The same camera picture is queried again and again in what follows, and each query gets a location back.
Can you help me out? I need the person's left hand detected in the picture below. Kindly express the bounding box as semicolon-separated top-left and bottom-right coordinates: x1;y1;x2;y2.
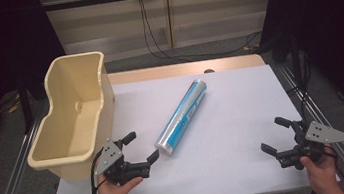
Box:
93;167;146;194

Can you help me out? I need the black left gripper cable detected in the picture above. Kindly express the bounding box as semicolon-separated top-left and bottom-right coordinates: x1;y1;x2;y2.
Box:
84;148;110;194

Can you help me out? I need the wooden table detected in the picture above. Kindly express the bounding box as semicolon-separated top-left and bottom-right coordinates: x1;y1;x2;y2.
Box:
106;52;267;87

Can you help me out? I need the blue and clear film roll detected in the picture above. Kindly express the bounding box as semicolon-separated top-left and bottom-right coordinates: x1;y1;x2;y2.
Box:
146;77;216;160

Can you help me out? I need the black metal stand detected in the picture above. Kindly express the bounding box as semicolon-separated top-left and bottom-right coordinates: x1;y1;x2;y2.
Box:
15;75;36;135

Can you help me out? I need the black wall cable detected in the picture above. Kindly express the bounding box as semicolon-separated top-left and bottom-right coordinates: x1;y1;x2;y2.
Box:
137;0;266;67

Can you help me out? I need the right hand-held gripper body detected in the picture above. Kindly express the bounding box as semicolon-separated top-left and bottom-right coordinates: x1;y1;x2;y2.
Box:
271;114;344;174

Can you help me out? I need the cream plastic bin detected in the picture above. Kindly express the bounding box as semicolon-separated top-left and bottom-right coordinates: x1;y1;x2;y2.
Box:
14;49;127;187

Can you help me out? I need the person's right hand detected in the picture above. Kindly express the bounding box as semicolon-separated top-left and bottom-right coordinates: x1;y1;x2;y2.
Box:
298;143;343;194

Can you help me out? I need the white table mat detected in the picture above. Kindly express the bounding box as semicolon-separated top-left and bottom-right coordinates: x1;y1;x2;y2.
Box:
33;56;341;194

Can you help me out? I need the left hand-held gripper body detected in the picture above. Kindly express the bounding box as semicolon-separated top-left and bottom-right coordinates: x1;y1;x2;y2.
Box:
90;134;154;190

